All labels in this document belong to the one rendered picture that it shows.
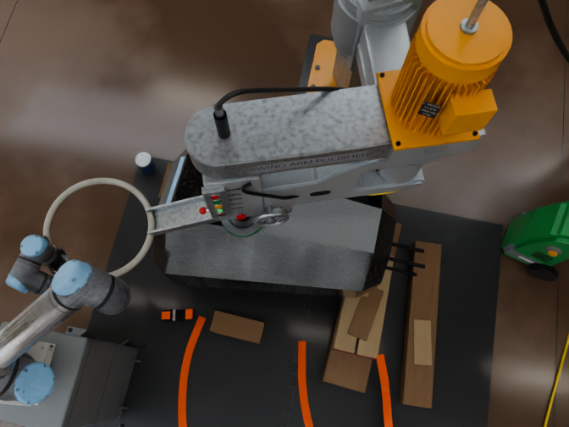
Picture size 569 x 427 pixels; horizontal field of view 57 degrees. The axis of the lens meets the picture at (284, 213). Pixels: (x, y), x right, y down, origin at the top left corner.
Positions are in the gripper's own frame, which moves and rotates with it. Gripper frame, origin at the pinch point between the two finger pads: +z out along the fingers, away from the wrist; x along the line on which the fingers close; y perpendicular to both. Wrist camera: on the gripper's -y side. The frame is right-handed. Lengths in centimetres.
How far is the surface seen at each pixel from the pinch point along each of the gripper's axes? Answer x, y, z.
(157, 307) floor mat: 20, 27, 83
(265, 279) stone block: 72, 62, 15
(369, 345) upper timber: 100, 122, 50
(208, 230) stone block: 63, 28, 2
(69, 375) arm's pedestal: -23, 45, 1
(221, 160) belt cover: 67, 36, -89
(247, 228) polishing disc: 77, 40, -5
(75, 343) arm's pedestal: -13.8, 35.4, 1.3
